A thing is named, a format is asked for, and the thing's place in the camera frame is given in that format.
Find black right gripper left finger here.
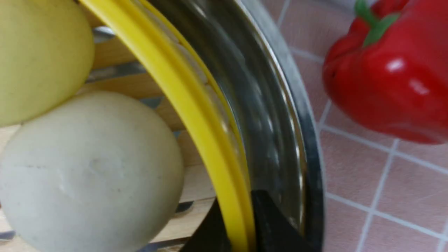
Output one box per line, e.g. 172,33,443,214
180,199,231,252

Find stainless steel pot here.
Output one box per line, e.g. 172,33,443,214
150,0,325,252

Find red bell pepper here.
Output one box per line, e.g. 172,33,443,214
323,0,448,145

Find white bun right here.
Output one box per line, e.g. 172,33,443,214
1,91,184,252

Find yellow rimmed bamboo steamer basket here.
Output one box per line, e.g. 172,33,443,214
1,0,256,252

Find pink checkered tablecloth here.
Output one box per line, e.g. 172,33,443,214
263,0,448,252

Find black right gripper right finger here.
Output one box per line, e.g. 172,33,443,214
251,190,312,252

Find pale green bun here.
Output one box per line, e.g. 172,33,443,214
0,0,95,126

